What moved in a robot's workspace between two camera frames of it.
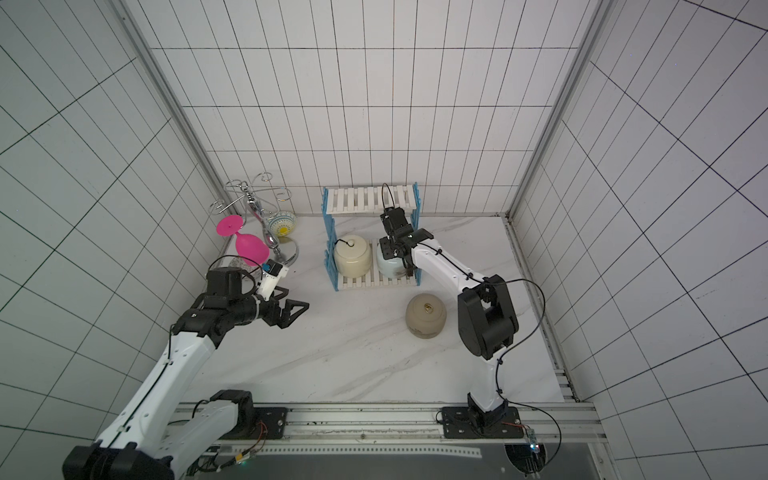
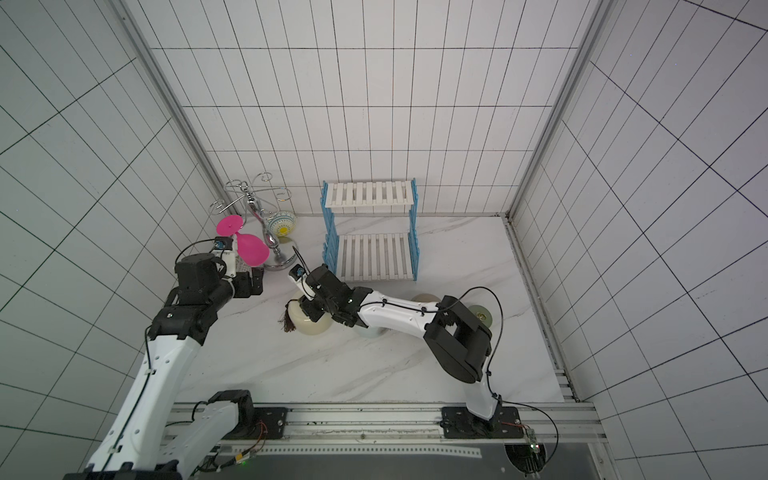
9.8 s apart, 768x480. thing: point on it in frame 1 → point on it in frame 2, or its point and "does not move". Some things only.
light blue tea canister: x=392 y=268 → x=368 y=332
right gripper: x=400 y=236 → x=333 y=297
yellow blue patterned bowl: x=282 y=223 does not move
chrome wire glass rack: x=260 y=200 does not move
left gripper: x=285 y=320 → x=245 y=289
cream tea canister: x=353 y=255 → x=302 y=322
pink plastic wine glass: x=253 y=251 does not move
